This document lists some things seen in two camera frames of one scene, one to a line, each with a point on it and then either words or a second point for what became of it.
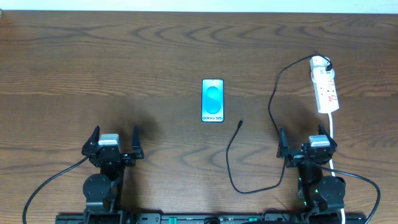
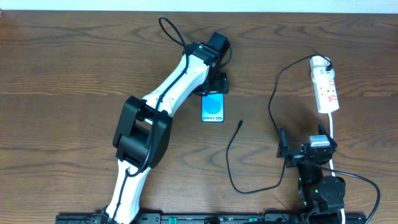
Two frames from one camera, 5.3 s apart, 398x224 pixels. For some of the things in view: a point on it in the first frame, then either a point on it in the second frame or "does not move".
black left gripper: (111, 156) to (219, 83)
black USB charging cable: (329, 68) does not move
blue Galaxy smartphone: (212, 102) does not move
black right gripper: (306, 156) does not move
